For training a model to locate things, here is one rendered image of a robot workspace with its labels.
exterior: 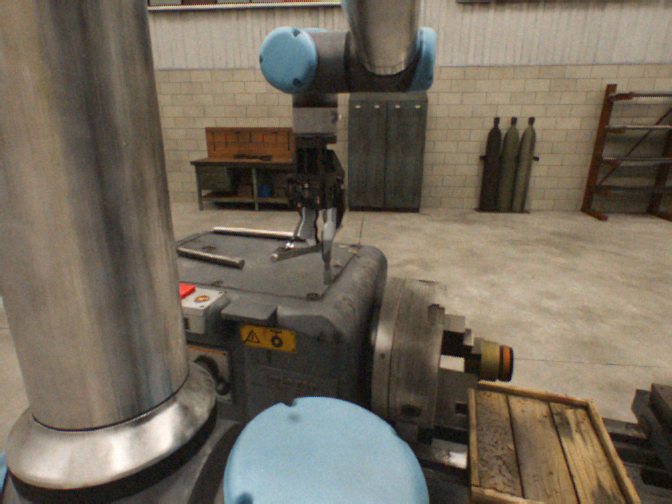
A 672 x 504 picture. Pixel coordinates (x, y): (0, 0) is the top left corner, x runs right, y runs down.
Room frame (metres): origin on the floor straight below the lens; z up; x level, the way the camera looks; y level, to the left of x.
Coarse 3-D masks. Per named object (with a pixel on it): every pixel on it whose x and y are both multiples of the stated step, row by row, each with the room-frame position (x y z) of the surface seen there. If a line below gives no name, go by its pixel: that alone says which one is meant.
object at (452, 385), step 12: (444, 372) 0.71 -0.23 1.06; (456, 372) 0.71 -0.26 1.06; (468, 372) 0.72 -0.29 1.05; (444, 384) 0.70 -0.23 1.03; (456, 384) 0.70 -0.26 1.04; (468, 384) 0.69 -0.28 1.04; (444, 396) 0.69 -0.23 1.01; (456, 396) 0.68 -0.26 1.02; (444, 408) 0.68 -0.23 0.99; (444, 420) 0.67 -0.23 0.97
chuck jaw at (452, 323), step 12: (432, 312) 0.69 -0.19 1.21; (432, 324) 0.67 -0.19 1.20; (444, 324) 0.68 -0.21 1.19; (456, 324) 0.67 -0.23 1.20; (444, 336) 0.68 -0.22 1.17; (456, 336) 0.67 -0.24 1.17; (468, 336) 0.69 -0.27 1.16; (444, 348) 0.70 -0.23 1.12; (456, 348) 0.69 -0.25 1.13; (468, 348) 0.68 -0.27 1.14; (480, 348) 0.69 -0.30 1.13
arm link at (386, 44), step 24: (360, 0) 0.36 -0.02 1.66; (384, 0) 0.36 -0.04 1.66; (408, 0) 0.38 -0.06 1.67; (360, 24) 0.40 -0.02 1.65; (384, 24) 0.39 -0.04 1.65; (408, 24) 0.41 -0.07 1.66; (360, 48) 0.46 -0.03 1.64; (384, 48) 0.44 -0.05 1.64; (408, 48) 0.46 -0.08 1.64; (432, 48) 0.51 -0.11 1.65; (360, 72) 0.53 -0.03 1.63; (384, 72) 0.49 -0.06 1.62; (408, 72) 0.52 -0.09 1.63; (432, 72) 0.52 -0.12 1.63
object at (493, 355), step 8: (488, 344) 0.72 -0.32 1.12; (496, 344) 0.72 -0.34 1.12; (488, 352) 0.70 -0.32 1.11; (496, 352) 0.70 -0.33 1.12; (504, 352) 0.70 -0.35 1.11; (512, 352) 0.70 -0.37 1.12; (464, 360) 0.75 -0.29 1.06; (472, 360) 0.70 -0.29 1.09; (480, 360) 0.69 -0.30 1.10; (488, 360) 0.69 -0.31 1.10; (496, 360) 0.69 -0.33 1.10; (504, 360) 0.69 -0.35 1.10; (512, 360) 0.69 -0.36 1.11; (464, 368) 0.73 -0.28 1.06; (472, 368) 0.70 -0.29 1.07; (480, 368) 0.68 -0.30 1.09; (488, 368) 0.68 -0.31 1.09; (496, 368) 0.68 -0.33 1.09; (504, 368) 0.68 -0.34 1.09; (512, 368) 0.68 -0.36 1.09; (480, 376) 0.68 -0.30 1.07; (488, 376) 0.68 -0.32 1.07; (496, 376) 0.68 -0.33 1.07; (504, 376) 0.68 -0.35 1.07
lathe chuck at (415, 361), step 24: (408, 288) 0.75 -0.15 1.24; (432, 288) 0.75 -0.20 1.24; (408, 312) 0.69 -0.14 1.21; (408, 336) 0.65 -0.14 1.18; (432, 336) 0.64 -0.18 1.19; (408, 360) 0.63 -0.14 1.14; (432, 360) 0.62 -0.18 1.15; (408, 384) 0.62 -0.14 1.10; (432, 384) 0.61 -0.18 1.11; (432, 408) 0.60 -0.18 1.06
